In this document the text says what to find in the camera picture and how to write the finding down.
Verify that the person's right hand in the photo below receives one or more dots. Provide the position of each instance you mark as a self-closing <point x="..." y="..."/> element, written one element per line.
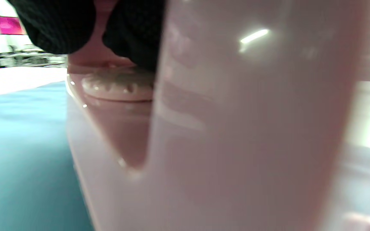
<point x="56" y="25"/>

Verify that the blue pillowcase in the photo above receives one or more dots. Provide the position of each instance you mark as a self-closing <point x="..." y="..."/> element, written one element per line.
<point x="21" y="160"/>

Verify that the pink electric iron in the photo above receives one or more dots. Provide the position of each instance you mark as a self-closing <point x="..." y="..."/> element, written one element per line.
<point x="236" y="128"/>

